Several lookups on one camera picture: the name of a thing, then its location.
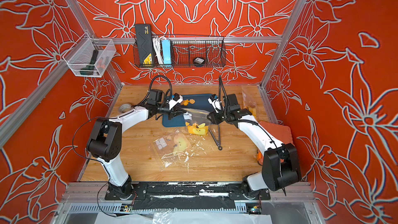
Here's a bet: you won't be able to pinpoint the clear resealable bag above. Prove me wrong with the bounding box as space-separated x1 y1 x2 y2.
183 108 211 136
242 88 258 118

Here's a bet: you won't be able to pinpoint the black metal tongs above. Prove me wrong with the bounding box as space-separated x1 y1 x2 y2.
208 124 222 150

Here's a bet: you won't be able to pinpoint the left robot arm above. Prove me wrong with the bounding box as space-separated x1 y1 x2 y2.
86 75 186 199

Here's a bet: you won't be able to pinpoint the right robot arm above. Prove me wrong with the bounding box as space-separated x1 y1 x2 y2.
207 77 302 198

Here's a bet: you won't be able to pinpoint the clear bag with yellow toys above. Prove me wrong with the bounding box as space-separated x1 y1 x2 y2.
149 130 207 171

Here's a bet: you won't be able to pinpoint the blue plastic tray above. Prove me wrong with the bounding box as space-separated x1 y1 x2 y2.
162 94 214 128

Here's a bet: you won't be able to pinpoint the clear tape roll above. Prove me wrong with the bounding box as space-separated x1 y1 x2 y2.
118 103 132 114

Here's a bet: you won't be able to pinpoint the orange tool case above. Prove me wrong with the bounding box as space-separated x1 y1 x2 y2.
256 120 295 166

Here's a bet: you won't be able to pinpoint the light blue box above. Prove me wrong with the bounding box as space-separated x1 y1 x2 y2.
161 39 172 67

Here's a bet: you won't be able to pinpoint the black box with yellow label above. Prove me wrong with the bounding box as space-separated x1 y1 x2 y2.
135 24 154 67

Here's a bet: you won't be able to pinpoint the clear acrylic bin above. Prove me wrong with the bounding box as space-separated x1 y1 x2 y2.
62 33 116 78

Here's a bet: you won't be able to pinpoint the black wire basket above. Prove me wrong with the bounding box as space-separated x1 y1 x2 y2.
133 35 226 68

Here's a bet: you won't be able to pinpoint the white cable bundle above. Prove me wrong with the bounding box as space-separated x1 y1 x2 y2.
152 36 165 66

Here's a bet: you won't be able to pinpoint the dark green screwdriver handle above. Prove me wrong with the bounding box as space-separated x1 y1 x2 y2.
79 49 98 76

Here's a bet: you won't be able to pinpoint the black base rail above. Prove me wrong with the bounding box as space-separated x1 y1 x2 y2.
104 182 271 215

